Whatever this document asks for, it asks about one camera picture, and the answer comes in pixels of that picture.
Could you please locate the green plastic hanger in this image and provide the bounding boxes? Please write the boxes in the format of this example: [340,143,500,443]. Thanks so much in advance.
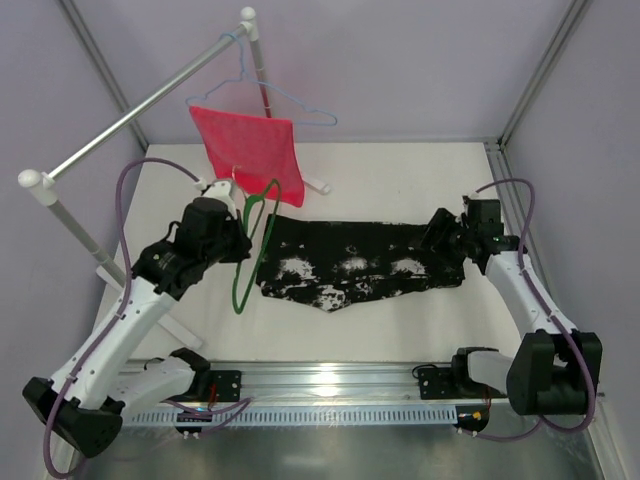
[229,167,284,316]

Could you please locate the black white tie-dye trousers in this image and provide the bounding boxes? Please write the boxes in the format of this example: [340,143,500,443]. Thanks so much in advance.
[255,215,465,313]

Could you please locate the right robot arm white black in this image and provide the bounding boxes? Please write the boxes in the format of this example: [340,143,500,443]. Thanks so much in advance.
[419,198,603,418]

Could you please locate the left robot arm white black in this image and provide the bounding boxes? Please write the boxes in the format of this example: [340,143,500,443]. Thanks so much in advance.
[22,196,251,458]

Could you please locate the red cloth towel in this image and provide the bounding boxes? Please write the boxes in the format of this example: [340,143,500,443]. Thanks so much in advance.
[189,106,305,208]

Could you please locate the silver white clothes rack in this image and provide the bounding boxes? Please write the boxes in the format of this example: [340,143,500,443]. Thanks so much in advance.
[17,5,332,351]

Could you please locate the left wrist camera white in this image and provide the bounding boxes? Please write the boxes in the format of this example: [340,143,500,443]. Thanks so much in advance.
[201,179,237,211]

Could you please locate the aluminium side rail frame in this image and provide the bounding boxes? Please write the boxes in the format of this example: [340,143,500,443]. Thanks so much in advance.
[476,141,575,336]

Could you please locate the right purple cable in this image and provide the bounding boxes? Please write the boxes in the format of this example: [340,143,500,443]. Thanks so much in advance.
[467,177,599,444]

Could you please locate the purple cable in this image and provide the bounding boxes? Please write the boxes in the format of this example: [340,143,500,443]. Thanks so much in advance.
[43,157,251,479]
[467,177,599,444]

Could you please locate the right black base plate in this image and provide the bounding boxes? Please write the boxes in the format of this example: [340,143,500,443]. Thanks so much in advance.
[412,364,460,400]

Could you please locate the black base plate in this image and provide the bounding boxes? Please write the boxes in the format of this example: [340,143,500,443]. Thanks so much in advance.
[204,370,242,404]
[412,364,460,400]

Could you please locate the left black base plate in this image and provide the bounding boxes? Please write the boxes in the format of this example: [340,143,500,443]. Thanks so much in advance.
[204,370,242,404]

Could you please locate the aluminium front rail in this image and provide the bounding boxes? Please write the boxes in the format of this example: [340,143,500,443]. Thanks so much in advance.
[211,361,505,403]

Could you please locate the blue wire hanger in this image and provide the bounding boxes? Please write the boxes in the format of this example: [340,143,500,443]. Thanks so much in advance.
[184,32,338,127]

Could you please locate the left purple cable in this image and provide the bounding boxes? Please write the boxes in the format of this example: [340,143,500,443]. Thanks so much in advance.
[43,157,251,479]

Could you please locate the perforated cable duct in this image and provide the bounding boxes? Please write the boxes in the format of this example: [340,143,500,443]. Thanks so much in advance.
[125,404,458,428]

